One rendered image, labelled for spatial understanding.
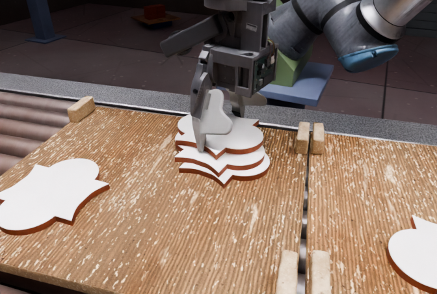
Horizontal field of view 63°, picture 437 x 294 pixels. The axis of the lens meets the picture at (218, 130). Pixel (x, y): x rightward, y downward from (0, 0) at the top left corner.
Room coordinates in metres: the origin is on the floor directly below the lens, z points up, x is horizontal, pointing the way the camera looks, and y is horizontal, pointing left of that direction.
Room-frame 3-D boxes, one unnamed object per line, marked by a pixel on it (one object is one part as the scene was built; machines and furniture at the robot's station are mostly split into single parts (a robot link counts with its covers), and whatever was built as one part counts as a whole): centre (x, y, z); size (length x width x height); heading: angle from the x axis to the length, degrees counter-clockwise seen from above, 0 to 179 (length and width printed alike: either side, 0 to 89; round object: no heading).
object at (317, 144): (0.47, -0.15, 0.95); 0.06 x 0.02 x 0.03; 167
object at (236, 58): (0.46, -0.02, 1.10); 0.09 x 0.08 x 0.12; 56
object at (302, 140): (0.47, -0.13, 0.95); 0.06 x 0.02 x 0.03; 165
